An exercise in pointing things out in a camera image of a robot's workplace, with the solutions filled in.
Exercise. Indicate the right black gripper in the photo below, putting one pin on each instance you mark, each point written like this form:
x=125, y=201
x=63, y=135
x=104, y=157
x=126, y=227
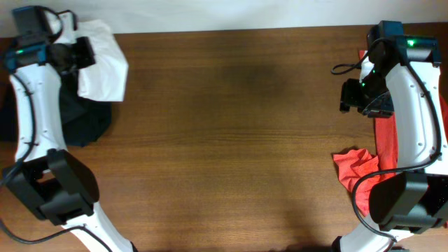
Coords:
x=348, y=98

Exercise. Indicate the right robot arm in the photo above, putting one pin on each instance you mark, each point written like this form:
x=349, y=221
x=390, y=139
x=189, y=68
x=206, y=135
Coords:
x=403, y=81

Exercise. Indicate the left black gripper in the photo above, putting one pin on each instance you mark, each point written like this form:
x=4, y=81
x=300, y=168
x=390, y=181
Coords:
x=85, y=47

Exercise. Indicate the black folded clothes pile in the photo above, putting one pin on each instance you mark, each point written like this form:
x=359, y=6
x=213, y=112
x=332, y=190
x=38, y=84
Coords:
x=83, y=120

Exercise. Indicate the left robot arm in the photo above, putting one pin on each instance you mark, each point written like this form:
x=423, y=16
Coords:
x=49, y=181

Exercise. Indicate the white graphic t-shirt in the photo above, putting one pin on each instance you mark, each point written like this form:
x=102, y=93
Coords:
x=105, y=80

